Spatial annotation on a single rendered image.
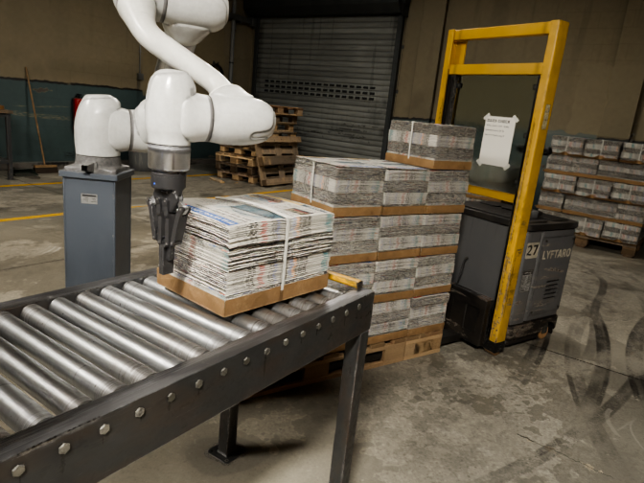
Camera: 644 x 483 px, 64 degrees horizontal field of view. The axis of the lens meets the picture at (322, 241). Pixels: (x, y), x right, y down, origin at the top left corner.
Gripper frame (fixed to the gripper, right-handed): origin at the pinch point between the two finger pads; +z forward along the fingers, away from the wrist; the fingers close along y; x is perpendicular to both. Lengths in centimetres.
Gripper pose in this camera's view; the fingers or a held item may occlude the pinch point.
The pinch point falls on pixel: (166, 259)
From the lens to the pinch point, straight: 123.3
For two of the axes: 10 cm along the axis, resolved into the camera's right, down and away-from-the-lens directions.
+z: -1.0, 9.6, 2.5
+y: -8.1, -2.2, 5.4
